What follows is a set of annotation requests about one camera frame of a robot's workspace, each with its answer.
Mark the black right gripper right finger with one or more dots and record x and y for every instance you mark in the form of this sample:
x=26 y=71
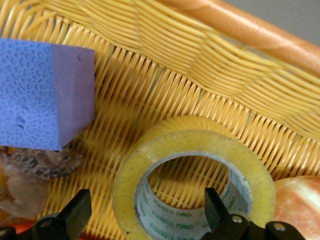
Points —
x=215 y=212

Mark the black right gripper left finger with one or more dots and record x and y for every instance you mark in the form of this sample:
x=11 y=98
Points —
x=75 y=215

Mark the clear yellowish tape roll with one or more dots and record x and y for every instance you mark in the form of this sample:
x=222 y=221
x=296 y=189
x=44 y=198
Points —
x=250 y=162

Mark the orange toy carrot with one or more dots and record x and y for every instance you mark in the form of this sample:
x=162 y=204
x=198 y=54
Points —
x=23 y=228

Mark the brown lion figurine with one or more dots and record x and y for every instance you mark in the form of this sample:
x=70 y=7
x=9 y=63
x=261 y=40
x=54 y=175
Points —
x=30 y=165

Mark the toy croissant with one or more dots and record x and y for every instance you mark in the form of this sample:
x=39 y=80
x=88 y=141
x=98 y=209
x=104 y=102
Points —
x=300 y=205

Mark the purple foam cube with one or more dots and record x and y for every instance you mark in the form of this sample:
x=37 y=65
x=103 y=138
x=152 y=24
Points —
x=30 y=95

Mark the yellow wicker basket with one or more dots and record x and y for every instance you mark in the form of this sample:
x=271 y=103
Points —
x=175 y=87

